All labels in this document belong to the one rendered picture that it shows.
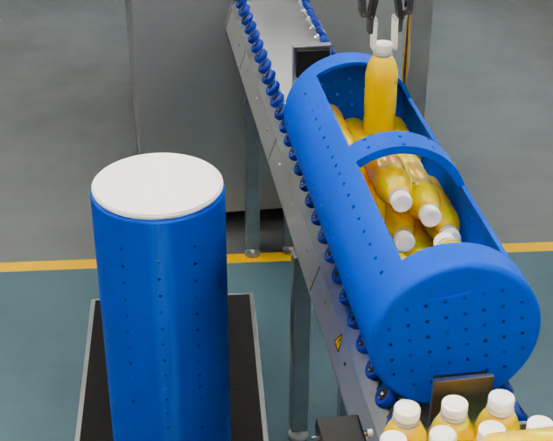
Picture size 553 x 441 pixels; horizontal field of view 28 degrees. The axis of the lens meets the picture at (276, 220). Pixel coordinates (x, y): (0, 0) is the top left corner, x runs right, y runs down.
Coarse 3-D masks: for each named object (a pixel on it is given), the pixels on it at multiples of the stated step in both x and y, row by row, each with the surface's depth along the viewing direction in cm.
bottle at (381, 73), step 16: (368, 64) 233; (384, 64) 231; (368, 80) 233; (384, 80) 232; (368, 96) 235; (384, 96) 234; (368, 112) 237; (384, 112) 235; (368, 128) 238; (384, 128) 237
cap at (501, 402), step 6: (498, 390) 164; (504, 390) 164; (492, 396) 162; (498, 396) 162; (504, 396) 162; (510, 396) 162; (492, 402) 162; (498, 402) 161; (504, 402) 161; (510, 402) 161; (492, 408) 162; (498, 408) 161; (504, 408) 161; (510, 408) 161; (504, 414) 162
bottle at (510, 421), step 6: (486, 408) 163; (480, 414) 165; (486, 414) 164; (492, 414) 162; (498, 414) 162; (510, 414) 162; (480, 420) 164; (498, 420) 162; (504, 420) 162; (510, 420) 162; (516, 420) 163; (474, 426) 166; (504, 426) 162; (510, 426) 162; (516, 426) 163; (474, 432) 165
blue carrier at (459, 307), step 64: (320, 64) 241; (320, 128) 222; (320, 192) 211; (448, 192) 221; (384, 256) 178; (448, 256) 171; (384, 320) 172; (448, 320) 174; (512, 320) 176; (384, 384) 179
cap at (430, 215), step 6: (426, 210) 203; (432, 210) 203; (438, 210) 204; (420, 216) 204; (426, 216) 204; (432, 216) 204; (438, 216) 204; (426, 222) 204; (432, 222) 205; (438, 222) 205
